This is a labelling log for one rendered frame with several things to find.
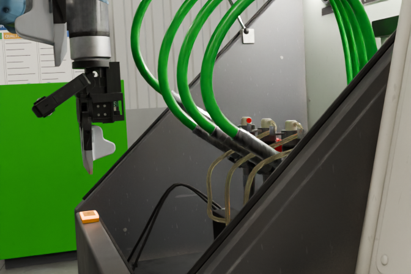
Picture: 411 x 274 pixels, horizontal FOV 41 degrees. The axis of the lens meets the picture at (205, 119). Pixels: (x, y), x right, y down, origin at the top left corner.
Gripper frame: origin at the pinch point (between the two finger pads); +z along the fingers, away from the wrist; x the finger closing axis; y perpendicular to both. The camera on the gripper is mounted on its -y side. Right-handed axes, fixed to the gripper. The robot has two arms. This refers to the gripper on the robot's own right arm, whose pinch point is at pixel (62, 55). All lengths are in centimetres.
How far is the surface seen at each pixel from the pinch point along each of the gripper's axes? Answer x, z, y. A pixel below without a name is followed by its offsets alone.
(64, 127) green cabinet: -330, 25, -18
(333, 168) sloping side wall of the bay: 22.9, 13.7, -23.8
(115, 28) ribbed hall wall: -643, -84, -109
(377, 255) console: 26.6, 21.7, -26.0
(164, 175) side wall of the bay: -43, 23, -22
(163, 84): -3.3, 4.1, -13.5
